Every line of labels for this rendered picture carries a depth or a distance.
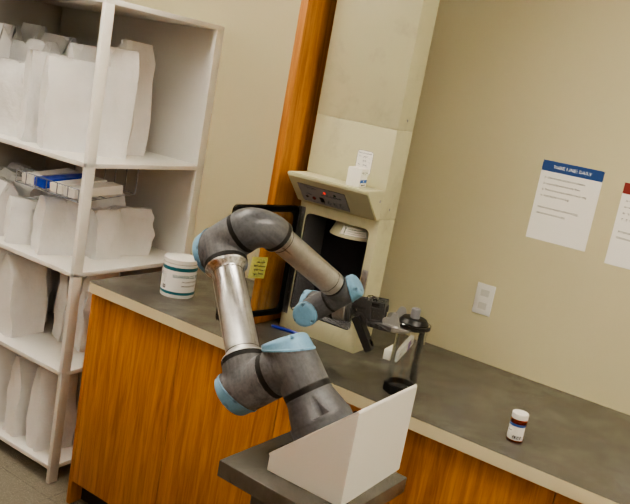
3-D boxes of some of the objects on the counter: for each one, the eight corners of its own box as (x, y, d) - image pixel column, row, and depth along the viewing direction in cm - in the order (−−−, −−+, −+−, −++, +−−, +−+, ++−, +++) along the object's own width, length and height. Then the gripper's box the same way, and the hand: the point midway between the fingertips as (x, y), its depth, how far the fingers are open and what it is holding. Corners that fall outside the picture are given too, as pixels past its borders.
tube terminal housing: (316, 315, 307) (353, 118, 291) (388, 341, 290) (431, 134, 274) (278, 324, 286) (316, 113, 270) (353, 354, 269) (398, 130, 254)
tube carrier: (419, 387, 245) (434, 322, 241) (412, 398, 235) (427, 331, 231) (386, 377, 249) (400, 313, 244) (378, 388, 238) (392, 321, 234)
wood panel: (320, 304, 323) (387, -50, 295) (326, 306, 322) (394, -50, 293) (246, 322, 283) (315, -88, 254) (253, 324, 281) (323, -87, 252)
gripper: (343, 299, 235) (411, 312, 229) (357, 289, 250) (421, 302, 244) (339, 326, 237) (407, 341, 231) (354, 315, 252) (417, 328, 246)
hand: (410, 329), depth 238 cm, fingers closed on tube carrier, 9 cm apart
